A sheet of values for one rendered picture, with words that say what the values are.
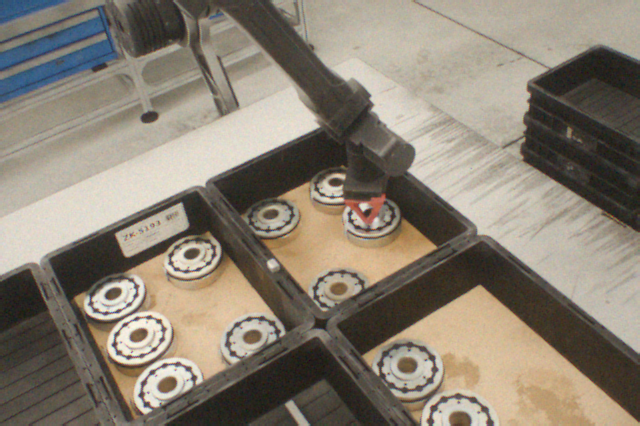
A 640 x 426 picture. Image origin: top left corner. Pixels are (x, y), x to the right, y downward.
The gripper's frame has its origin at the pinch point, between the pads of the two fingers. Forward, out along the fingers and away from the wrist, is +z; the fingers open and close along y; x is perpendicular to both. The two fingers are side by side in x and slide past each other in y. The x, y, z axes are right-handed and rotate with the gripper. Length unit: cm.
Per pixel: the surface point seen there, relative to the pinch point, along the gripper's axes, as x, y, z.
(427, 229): -10.1, -1.5, 2.2
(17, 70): 157, 111, 43
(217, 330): 20.8, -26.0, 3.8
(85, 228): 66, 6, 17
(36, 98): 155, 112, 56
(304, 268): 9.9, -11.1, 4.0
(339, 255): 4.5, -7.4, 4.1
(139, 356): 30.0, -34.4, 0.8
